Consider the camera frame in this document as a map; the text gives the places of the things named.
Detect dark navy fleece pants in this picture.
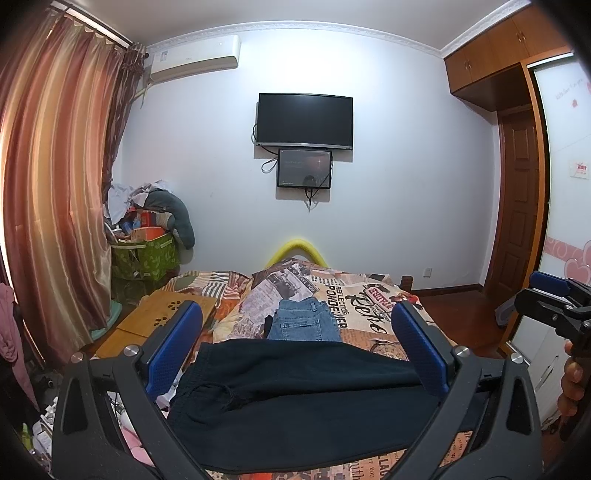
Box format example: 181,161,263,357
167,339,440,474

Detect person's right hand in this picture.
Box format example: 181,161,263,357
557,340,585,418

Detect bamboo folding lap desk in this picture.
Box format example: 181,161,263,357
94,290,216,358

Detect brown wooden door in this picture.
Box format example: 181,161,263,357
484,105,540,308

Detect grey bin on floor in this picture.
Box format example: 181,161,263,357
495,296,517,328

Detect green patterned storage bag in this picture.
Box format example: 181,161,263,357
111,233,179,281

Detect folded blue jeans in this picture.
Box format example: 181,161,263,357
263,297,342,342

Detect newspaper print bed blanket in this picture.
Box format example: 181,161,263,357
117,257,477,480

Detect yellow curved headboard pad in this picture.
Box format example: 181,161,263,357
266,238,328,268

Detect wooden overhead cabinet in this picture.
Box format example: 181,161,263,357
445,6,571,112

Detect striped pink orange curtain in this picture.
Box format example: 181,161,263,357
1,3,145,367

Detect wooden bed post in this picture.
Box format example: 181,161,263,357
400,275,414,292

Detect small black wall monitor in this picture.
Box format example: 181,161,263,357
276,148,332,190

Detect large black wall television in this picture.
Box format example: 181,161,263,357
254,93,353,150

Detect white wall air conditioner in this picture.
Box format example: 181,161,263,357
149,35,242,84

